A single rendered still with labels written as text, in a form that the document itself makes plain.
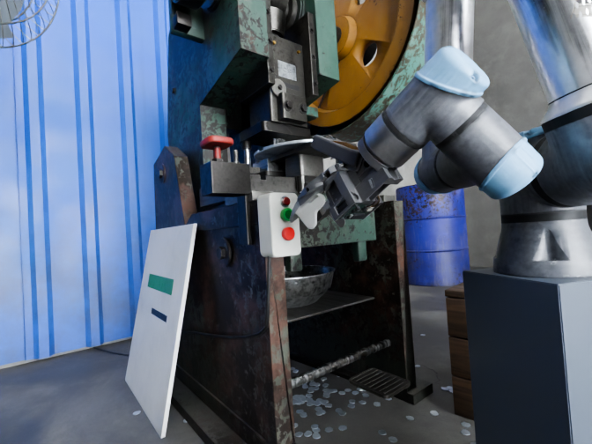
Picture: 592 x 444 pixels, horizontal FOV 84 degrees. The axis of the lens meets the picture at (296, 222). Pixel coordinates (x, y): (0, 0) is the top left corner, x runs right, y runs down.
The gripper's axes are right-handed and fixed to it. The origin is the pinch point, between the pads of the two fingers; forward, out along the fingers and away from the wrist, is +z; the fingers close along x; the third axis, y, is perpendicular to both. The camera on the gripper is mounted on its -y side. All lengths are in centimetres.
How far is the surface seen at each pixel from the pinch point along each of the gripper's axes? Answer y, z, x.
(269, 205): -5.7, 5.1, -3.7
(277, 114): -46, 12, 19
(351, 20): -86, -9, 58
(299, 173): -23.9, 14.7, 19.2
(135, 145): -120, 107, 4
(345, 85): -69, 8, 60
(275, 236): 0.0, 8.1, -2.8
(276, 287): 7.4, 18.0, 0.0
